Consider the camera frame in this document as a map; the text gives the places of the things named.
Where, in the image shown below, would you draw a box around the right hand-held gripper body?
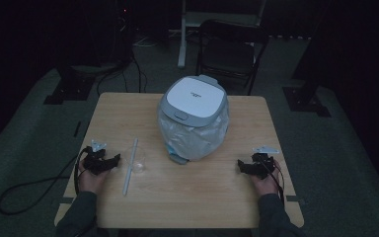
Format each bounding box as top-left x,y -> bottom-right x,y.
250,145 -> 280,181

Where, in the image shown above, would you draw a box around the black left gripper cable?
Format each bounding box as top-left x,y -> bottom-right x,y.
0,146 -> 93,216

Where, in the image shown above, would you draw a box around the white grey lidded trash can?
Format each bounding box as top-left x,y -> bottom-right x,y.
157,74 -> 230,165

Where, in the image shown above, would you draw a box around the person's right hand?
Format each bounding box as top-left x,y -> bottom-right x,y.
250,159 -> 282,197

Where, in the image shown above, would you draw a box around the translucent plastic bin bag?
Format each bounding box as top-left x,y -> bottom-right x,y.
157,102 -> 230,163

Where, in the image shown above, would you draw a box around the clear plastic cup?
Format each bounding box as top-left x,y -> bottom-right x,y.
121,146 -> 146,175

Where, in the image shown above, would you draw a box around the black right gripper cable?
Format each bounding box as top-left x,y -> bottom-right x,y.
260,158 -> 285,206

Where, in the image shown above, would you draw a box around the person's left hand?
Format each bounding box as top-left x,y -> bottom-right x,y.
77,158 -> 112,196

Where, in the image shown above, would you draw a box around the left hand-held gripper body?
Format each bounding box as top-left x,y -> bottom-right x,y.
83,139 -> 112,176

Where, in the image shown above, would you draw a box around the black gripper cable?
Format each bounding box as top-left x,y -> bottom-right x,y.
0,146 -> 93,216
260,158 -> 285,206

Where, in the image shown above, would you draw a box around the black folding chair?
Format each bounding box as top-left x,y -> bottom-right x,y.
195,19 -> 270,97

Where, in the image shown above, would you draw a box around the black stand base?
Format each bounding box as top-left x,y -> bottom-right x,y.
43,63 -> 97,106
282,58 -> 332,119

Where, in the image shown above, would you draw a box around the black floor cables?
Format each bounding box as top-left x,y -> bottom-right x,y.
96,48 -> 148,95

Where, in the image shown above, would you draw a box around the dark equipment rack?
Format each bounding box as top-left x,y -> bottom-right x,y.
112,0 -> 136,63

